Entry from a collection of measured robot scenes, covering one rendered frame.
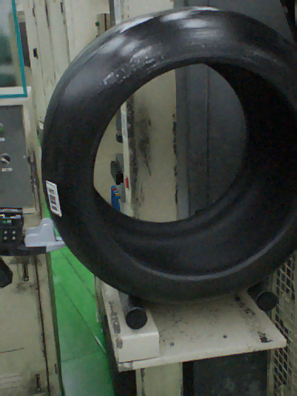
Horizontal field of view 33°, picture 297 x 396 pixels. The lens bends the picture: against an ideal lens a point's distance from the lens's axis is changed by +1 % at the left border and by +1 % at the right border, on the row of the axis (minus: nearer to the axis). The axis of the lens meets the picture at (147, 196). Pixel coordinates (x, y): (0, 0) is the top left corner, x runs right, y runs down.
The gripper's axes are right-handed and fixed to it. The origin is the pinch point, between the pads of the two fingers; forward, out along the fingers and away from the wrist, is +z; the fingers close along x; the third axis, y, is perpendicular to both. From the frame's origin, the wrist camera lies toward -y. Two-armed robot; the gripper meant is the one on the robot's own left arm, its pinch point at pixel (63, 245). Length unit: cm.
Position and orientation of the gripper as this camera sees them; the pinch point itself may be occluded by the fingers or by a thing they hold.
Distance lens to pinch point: 109.0
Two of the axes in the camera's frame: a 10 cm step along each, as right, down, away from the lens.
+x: -1.8, -3.0, 9.4
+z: 9.8, 0.2, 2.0
